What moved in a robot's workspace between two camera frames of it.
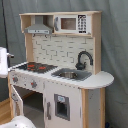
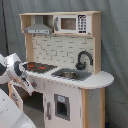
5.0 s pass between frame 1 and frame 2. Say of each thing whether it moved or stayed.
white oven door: stayed
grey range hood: stayed
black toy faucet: stayed
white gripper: moved
